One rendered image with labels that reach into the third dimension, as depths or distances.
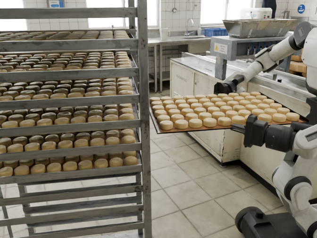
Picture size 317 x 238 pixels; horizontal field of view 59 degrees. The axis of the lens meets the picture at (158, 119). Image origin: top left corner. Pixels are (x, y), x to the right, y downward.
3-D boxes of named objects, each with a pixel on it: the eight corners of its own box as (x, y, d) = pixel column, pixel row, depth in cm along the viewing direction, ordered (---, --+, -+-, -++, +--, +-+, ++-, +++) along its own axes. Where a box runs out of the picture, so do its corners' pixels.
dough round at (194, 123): (193, 129, 104) (193, 124, 103) (186, 124, 108) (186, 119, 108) (204, 126, 106) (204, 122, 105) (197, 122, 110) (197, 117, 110)
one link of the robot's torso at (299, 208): (316, 212, 170) (288, 157, 152) (340, 237, 152) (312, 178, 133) (294, 225, 172) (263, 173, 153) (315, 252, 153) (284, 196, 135)
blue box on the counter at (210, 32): (212, 37, 531) (213, 29, 526) (203, 36, 555) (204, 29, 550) (229, 36, 548) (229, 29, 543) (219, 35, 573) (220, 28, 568)
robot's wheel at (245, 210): (262, 225, 194) (261, 202, 186) (266, 230, 189) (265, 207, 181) (235, 233, 192) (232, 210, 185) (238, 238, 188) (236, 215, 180)
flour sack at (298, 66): (278, 68, 577) (279, 59, 571) (291, 66, 597) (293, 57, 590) (311, 74, 519) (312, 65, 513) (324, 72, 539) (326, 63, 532)
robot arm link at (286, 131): (279, 155, 101) (314, 165, 94) (276, 146, 92) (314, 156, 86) (287, 126, 103) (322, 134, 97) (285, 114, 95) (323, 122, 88)
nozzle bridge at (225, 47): (208, 74, 259) (210, 36, 246) (271, 68, 282) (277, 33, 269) (228, 83, 230) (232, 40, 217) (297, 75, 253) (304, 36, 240)
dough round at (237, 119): (229, 123, 109) (230, 118, 108) (233, 119, 113) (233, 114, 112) (242, 125, 107) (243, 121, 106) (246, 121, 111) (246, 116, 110)
